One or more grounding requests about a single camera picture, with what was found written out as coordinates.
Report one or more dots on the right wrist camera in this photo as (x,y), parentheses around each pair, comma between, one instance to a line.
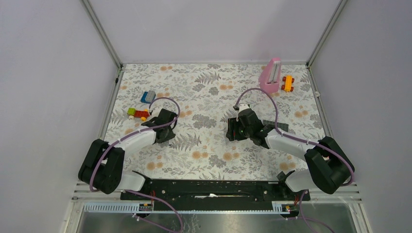
(242,107)

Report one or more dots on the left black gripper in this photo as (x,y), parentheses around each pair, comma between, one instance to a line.
(170,135)

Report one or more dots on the red green toy truck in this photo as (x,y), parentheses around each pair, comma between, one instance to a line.
(133,113)

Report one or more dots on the floral patterned table mat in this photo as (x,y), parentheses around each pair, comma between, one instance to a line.
(205,94)

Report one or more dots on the white slotted cable duct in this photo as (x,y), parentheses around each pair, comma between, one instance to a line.
(203,208)

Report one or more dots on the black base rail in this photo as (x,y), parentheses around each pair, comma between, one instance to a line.
(187,192)

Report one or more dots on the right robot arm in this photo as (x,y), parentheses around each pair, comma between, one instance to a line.
(328,166)

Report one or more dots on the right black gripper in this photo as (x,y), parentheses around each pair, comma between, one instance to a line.
(233,124)

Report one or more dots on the blue grey brick block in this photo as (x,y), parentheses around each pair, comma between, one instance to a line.
(148,97)

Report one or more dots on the dark grey brick baseplate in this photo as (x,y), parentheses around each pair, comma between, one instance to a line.
(281,126)

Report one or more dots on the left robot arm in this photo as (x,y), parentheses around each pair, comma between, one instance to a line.
(102,168)

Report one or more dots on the pink metronome box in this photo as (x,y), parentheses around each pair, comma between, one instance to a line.
(269,79)

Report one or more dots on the orange red toy car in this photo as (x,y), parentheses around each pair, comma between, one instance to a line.
(288,81)

